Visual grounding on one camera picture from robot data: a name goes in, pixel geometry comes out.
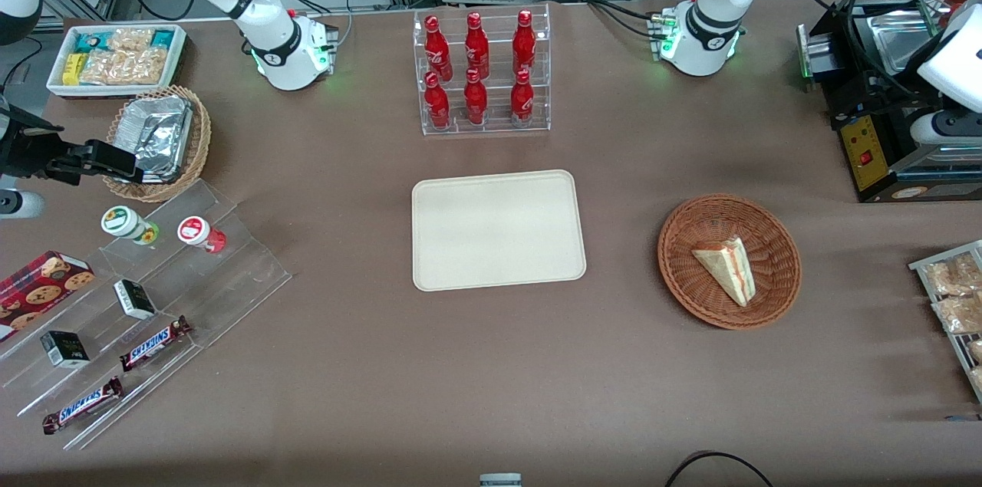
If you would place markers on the light wicker basket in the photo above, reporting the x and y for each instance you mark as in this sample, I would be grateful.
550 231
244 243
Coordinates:
198 142

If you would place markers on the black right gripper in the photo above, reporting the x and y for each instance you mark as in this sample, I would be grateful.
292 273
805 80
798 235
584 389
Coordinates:
29 153

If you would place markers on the clear acrylic bottle rack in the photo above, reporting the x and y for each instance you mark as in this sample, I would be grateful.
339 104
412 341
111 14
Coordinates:
495 126

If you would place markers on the beige plastic tray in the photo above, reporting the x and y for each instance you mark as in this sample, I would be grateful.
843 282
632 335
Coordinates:
499 230

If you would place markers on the snickers chocolate bar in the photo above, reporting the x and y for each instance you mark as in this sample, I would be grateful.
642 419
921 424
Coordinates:
83 404
153 343

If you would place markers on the yellow snack packet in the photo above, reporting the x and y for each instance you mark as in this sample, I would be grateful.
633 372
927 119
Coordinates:
72 69

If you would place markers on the steel food pan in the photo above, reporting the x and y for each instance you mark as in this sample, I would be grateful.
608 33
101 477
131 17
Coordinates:
894 38

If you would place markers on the green lidded yogurt cup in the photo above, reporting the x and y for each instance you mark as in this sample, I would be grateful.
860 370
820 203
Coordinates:
123 222

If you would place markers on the red cookie box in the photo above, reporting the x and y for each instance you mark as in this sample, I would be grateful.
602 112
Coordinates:
38 287

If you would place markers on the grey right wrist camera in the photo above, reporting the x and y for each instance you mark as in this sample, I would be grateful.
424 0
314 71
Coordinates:
21 205

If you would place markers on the clear bagged pastry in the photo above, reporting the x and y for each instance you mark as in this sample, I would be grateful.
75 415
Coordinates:
959 314
955 276

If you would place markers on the clear acrylic stepped display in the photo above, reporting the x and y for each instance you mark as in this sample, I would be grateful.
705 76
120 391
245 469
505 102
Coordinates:
230 272

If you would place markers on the small clear cracker bag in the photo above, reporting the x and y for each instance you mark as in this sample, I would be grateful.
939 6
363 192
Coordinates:
130 40

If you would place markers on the brown round wicker basket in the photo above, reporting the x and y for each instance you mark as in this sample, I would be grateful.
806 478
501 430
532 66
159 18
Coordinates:
690 280

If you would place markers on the black hot food display case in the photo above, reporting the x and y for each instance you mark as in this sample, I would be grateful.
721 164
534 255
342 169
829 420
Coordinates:
867 149

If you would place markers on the red lidded yogurt cup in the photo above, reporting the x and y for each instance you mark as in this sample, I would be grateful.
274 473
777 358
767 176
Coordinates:
196 231

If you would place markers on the small black white box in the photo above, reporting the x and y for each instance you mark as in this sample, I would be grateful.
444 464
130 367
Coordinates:
65 349
135 299

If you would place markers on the white rectangular snack bin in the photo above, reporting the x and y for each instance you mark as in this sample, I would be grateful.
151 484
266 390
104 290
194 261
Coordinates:
57 84

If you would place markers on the silver foil container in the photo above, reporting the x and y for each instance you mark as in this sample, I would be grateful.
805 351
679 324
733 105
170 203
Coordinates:
157 134

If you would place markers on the teal snack packet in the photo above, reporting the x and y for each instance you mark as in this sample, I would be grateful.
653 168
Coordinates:
163 37
90 42

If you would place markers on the triangular sandwich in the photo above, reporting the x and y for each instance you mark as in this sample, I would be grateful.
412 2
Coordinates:
729 268

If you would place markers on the large clear cracker bag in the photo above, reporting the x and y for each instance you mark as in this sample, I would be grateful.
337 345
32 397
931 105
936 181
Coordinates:
126 67

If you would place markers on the red cola bottle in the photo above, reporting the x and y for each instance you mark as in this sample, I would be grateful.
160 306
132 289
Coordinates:
436 105
476 102
522 102
476 48
524 46
437 50

